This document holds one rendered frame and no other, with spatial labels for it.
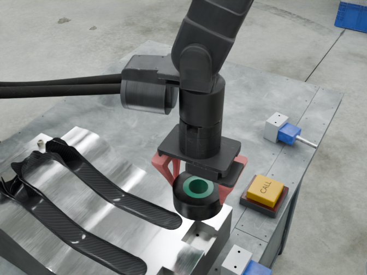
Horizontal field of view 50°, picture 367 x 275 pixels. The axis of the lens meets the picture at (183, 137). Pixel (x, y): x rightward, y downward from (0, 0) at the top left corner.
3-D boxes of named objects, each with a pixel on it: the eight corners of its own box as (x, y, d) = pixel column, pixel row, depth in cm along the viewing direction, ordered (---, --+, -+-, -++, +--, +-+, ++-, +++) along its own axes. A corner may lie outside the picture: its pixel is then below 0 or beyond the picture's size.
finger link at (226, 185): (202, 177, 64) (203, 132, 58) (244, 191, 61) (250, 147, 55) (183, 207, 59) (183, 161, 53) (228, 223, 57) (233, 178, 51)
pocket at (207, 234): (218, 241, 70) (218, 229, 68) (203, 264, 67) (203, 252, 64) (195, 231, 72) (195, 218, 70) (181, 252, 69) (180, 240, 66)
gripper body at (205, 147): (177, 132, 60) (177, 91, 55) (241, 151, 56) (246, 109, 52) (157, 158, 55) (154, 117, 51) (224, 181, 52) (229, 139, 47)
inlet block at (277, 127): (319, 150, 96) (324, 132, 93) (309, 160, 94) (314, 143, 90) (273, 128, 103) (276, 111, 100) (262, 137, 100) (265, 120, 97)
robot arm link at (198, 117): (221, 90, 45) (229, 65, 49) (163, 82, 46) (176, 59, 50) (218, 136, 49) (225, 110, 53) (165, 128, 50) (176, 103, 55)
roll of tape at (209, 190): (231, 192, 64) (232, 177, 61) (211, 228, 58) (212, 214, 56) (186, 176, 66) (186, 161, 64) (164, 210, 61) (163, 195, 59)
